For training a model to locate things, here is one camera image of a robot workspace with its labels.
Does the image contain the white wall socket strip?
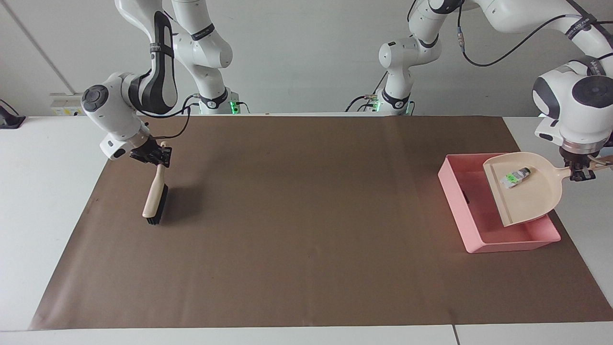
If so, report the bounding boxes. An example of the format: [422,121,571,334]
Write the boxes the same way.
[49,93,83,117]

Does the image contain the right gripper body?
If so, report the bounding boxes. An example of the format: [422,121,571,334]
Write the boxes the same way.
[130,138,160,162]

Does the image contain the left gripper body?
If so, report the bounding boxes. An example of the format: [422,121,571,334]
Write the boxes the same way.
[559,149,600,167]

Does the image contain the pink plastic bin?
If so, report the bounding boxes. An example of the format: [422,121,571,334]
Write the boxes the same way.
[438,153,562,254]

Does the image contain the cream plastic dustpan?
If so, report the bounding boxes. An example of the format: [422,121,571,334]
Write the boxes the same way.
[482,152,613,228]

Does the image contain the small white green e-waste piece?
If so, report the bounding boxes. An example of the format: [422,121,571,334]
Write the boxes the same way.
[500,166,534,189]

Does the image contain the black stand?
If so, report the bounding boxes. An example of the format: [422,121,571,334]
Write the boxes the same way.
[0,99,26,129]

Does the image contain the black cable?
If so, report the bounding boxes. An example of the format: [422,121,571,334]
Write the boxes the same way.
[137,93,203,141]
[455,0,613,68]
[344,72,389,114]

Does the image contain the cream brush with black bristles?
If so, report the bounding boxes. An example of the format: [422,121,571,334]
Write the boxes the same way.
[142,141,170,226]

